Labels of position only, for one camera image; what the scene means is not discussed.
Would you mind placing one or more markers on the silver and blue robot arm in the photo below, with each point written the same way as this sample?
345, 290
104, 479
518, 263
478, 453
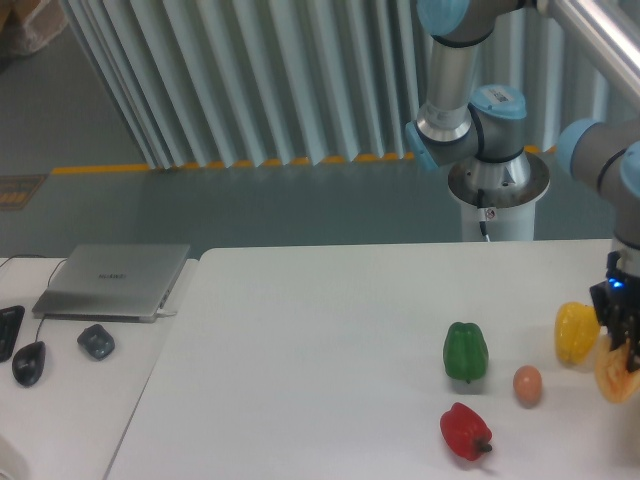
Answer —
479, 132

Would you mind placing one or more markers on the yellow bell pepper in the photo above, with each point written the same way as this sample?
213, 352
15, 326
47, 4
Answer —
576, 331

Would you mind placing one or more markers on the silver closed laptop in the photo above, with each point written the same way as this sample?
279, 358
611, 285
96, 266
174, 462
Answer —
128, 282

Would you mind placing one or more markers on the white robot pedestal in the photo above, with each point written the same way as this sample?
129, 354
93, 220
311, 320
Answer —
497, 201

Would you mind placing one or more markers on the black keyboard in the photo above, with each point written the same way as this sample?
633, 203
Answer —
10, 324

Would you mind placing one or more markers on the white folding screen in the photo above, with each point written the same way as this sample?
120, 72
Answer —
258, 81

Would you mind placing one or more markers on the white laptop plug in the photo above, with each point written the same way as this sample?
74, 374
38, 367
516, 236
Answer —
165, 314

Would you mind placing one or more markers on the green bell pepper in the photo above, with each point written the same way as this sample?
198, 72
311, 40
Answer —
465, 352

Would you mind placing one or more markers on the red bell pepper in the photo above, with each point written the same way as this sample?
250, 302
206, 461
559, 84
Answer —
465, 432

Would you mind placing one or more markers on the black computer mouse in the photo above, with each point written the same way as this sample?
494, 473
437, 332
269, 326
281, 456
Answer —
28, 363

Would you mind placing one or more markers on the dark grey earbuds case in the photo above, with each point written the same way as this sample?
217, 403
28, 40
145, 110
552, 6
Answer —
97, 342

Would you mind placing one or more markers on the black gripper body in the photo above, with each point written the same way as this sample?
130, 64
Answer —
616, 298

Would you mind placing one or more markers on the triangular toasted bread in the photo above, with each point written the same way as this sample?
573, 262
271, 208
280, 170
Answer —
615, 382

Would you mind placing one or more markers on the brown egg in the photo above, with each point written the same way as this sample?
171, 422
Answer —
527, 385

